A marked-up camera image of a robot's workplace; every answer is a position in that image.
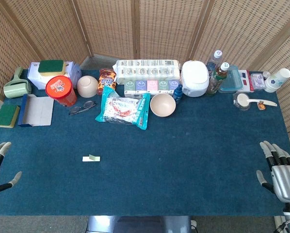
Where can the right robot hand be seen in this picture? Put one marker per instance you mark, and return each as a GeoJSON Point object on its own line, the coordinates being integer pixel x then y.
{"type": "Point", "coordinates": [286, 182]}

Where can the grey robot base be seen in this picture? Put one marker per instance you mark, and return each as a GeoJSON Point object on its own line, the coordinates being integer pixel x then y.
{"type": "Point", "coordinates": [135, 224]}

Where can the green yellow sponge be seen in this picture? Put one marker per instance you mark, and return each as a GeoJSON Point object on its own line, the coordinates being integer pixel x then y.
{"type": "Point", "coordinates": [6, 116]}
{"type": "Point", "coordinates": [51, 66]}

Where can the blue open cardboard box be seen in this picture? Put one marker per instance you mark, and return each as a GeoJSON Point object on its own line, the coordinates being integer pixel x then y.
{"type": "Point", "coordinates": [38, 110]}

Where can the small orange candy wrapper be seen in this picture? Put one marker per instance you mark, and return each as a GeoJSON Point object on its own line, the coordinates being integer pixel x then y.
{"type": "Point", "coordinates": [262, 105]}

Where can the green lint roller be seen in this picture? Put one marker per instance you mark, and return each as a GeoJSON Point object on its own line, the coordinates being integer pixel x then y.
{"type": "Point", "coordinates": [15, 88]}

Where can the clear glass cup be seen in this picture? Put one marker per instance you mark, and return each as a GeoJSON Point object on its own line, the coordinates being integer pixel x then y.
{"type": "Point", "coordinates": [239, 105]}

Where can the white plastic spoon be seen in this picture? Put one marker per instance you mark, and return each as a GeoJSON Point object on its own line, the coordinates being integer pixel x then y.
{"type": "Point", "coordinates": [243, 99]}

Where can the white plastic bag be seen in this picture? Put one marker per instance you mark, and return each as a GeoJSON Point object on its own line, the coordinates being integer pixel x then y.
{"type": "Point", "coordinates": [34, 78]}

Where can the stacked paper cups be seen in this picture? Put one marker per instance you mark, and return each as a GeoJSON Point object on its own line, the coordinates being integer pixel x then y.
{"type": "Point", "coordinates": [277, 80]}

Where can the purple clear box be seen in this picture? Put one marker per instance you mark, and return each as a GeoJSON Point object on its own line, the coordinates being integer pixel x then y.
{"type": "Point", "coordinates": [257, 81]}

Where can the red instant noodle cup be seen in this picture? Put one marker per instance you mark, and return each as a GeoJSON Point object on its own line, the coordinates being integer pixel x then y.
{"type": "Point", "coordinates": [60, 88]}

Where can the red white box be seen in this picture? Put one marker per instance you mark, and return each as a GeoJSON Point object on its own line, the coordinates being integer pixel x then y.
{"type": "Point", "coordinates": [247, 81]}

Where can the small white capped jar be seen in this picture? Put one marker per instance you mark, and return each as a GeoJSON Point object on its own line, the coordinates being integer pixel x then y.
{"type": "Point", "coordinates": [266, 74]}

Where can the clear container blue lid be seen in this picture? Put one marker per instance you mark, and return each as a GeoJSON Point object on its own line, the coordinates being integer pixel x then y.
{"type": "Point", "coordinates": [232, 81]}

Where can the black rimmed glasses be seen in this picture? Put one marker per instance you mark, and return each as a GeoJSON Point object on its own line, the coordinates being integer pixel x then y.
{"type": "Point", "coordinates": [88, 104]}

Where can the green tea bottle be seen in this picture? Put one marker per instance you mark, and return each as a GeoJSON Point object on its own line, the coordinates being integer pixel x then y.
{"type": "Point", "coordinates": [216, 80]}

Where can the overturned beige bowl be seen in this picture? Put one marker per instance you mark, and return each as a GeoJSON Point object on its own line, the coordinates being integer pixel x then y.
{"type": "Point", "coordinates": [87, 86]}

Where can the blue table cloth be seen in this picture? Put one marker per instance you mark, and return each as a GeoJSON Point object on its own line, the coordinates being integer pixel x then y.
{"type": "Point", "coordinates": [159, 170]}

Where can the white rice cooker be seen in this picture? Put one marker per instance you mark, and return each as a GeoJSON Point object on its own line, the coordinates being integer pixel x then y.
{"type": "Point", "coordinates": [194, 77]}

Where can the small blue bottle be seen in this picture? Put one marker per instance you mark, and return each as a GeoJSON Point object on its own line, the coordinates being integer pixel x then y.
{"type": "Point", "coordinates": [177, 93]}

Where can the clear water bottle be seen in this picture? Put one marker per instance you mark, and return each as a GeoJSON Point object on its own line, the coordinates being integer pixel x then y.
{"type": "Point", "coordinates": [215, 60]}

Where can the teal snack bag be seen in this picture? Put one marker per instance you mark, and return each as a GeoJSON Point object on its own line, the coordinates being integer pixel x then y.
{"type": "Point", "coordinates": [122, 111]}

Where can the brown orange cookie pack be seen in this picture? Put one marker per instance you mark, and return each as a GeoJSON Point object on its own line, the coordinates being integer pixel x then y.
{"type": "Point", "coordinates": [107, 81]}

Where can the upright beige bowl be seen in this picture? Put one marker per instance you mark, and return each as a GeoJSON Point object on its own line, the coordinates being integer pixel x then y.
{"type": "Point", "coordinates": [163, 104]}

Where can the green tissue packet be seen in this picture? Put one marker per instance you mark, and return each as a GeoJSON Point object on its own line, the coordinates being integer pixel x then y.
{"type": "Point", "coordinates": [163, 86]}
{"type": "Point", "coordinates": [130, 88]}

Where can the pink tissue packet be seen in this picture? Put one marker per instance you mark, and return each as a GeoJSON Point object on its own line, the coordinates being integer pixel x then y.
{"type": "Point", "coordinates": [152, 87]}

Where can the toilet paper roll pack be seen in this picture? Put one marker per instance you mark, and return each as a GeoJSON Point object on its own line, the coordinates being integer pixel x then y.
{"type": "Point", "coordinates": [147, 70]}

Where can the rattan folding screen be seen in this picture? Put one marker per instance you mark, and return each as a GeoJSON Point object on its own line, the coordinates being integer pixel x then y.
{"type": "Point", "coordinates": [111, 24]}

